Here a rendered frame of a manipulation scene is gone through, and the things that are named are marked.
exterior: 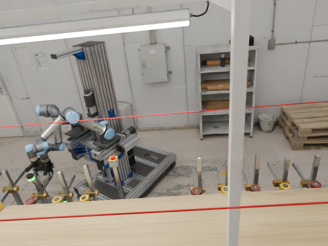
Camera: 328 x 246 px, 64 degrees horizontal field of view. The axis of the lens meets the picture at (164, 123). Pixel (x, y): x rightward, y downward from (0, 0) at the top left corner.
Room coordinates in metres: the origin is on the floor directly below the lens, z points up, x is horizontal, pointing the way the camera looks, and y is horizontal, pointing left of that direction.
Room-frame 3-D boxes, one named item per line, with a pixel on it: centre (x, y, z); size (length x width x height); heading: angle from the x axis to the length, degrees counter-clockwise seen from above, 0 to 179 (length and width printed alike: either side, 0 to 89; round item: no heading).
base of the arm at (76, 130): (2.82, 1.05, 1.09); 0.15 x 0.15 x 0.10
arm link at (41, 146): (2.12, 1.16, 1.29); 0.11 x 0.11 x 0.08; 28
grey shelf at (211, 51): (4.10, -1.08, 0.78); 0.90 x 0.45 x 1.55; 83
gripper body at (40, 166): (2.06, 1.23, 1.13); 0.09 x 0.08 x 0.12; 106
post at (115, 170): (1.89, 0.47, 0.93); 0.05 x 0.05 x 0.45; 86
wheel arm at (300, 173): (1.83, -1.23, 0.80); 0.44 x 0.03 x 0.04; 176
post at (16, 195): (1.96, 1.48, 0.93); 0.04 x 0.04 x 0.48; 86
